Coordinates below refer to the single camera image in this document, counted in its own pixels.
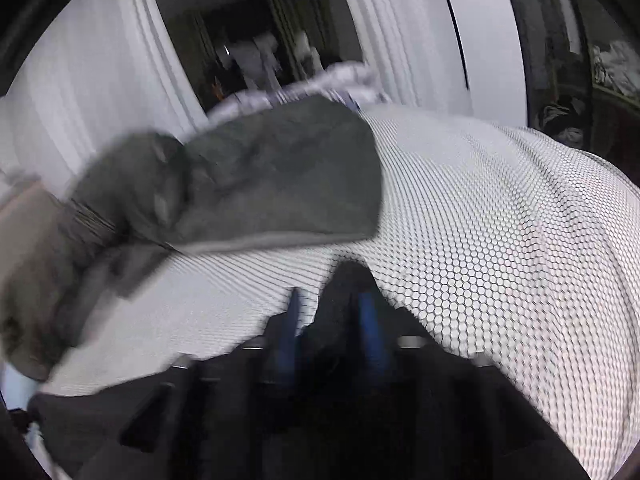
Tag white crumpled cloth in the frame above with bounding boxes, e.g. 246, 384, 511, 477
207, 60, 393, 121

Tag olive grey puffy duvet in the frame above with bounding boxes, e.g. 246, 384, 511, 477
0, 95, 386, 381

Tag white striped mattress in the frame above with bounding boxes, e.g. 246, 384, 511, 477
35, 105, 640, 480

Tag white hanging clothes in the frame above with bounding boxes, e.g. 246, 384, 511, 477
220, 30, 326, 91

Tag white curtain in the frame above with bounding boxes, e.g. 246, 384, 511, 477
0, 0, 211, 196
330, 0, 451, 108

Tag dark open wardrobe shelving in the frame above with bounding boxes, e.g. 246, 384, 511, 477
500, 0, 640, 176

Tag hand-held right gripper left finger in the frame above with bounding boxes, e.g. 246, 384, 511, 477
75, 287, 313, 480

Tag black pants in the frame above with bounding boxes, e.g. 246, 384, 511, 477
27, 255, 431, 480

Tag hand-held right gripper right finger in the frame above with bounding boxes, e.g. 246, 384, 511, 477
350, 291, 591, 480

